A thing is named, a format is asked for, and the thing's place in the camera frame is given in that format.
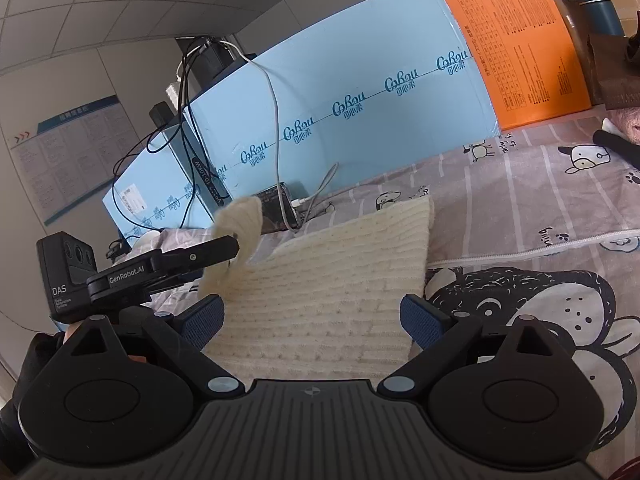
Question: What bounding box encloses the black power adapter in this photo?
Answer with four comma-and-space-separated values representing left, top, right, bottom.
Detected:
149, 102, 174, 127

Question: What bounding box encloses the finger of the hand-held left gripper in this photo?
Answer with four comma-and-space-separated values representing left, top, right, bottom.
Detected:
150, 235, 241, 287

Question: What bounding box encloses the dark electronic device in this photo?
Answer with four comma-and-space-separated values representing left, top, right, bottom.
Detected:
257, 183, 301, 234

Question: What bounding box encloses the teal thermos bottle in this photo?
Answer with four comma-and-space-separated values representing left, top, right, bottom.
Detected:
565, 0, 626, 39

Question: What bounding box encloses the pink garment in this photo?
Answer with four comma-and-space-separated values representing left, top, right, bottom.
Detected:
602, 107, 640, 146

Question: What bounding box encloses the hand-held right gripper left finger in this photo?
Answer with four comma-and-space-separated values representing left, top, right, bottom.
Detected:
59, 294, 247, 402

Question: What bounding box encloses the large light blue cardboard box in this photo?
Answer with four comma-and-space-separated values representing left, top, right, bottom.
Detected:
182, 0, 503, 212

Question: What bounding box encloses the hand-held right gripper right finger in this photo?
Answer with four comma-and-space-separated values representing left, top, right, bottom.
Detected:
377, 294, 572, 402

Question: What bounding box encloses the brown leather jacket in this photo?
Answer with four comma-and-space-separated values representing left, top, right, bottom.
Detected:
586, 22, 640, 111

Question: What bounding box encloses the black box device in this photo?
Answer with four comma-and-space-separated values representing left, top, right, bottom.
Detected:
175, 35, 259, 89

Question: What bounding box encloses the small light blue cardboard box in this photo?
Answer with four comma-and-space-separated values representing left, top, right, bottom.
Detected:
102, 125, 224, 249

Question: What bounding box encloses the white cable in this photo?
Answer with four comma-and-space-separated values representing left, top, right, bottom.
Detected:
220, 40, 342, 232

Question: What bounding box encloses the cream knit sweater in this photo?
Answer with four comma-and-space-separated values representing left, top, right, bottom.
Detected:
197, 195, 434, 384

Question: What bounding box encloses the bear printed quilt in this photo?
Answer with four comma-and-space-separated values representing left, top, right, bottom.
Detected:
424, 230, 640, 480

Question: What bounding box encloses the black cable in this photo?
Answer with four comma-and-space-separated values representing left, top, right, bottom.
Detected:
111, 37, 237, 242

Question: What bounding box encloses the cartoon printed bedsheet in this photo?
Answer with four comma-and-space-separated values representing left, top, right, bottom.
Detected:
150, 112, 640, 311

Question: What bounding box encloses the black garment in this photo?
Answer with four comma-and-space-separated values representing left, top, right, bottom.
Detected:
593, 130, 640, 169

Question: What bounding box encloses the blue wall poster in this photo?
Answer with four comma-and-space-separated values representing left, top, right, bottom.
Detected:
7, 94, 137, 226

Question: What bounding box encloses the orange cardboard box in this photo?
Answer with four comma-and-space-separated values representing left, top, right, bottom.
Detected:
432, 0, 594, 132

